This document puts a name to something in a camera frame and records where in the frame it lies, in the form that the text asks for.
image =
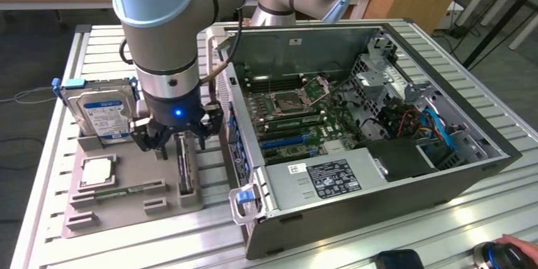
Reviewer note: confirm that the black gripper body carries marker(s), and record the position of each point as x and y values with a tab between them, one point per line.
173	113

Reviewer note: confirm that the dark graphics card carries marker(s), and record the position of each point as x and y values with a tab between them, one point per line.
184	168

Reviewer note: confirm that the black and silver space mouse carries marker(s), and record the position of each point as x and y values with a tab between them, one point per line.
495	258

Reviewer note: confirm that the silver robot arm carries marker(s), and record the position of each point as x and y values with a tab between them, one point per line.
159	29

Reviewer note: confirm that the person's hand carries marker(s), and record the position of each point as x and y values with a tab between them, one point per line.
524	247

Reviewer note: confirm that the blue expansion card retainer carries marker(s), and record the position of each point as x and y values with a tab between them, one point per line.
229	122

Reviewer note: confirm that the grey parts rack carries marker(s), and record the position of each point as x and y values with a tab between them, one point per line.
133	174

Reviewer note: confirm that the silver CPU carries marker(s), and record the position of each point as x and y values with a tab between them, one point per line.
96	171

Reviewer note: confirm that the blue expansion slot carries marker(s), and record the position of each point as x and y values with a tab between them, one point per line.
285	142

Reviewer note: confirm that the green RAM stick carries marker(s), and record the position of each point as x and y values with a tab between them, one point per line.
117	192
293	121

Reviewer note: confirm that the CPU socket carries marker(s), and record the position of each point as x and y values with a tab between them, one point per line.
289	102

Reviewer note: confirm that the blue case latch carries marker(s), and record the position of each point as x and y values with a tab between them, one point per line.
245	196

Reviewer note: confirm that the metal socket cover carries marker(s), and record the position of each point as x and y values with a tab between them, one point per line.
315	89

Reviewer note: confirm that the grey power supply unit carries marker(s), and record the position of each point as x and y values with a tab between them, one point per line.
285	187

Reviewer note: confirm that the hard drive with blue caddy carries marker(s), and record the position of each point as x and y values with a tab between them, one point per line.
56	84

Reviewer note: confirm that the green motherboard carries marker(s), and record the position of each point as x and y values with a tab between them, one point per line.
331	130

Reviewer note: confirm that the small silver chipset heatsink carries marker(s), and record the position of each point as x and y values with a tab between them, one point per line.
335	146

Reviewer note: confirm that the metal drive cage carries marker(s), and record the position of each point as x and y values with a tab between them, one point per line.
370	80

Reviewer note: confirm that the black open PC case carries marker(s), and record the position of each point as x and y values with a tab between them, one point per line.
378	212

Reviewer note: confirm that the black phone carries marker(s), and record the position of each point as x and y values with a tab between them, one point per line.
399	261

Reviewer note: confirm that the black tripod pole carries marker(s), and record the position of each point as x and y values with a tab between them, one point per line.
499	28

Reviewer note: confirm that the white table frame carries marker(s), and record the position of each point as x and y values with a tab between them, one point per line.
520	37

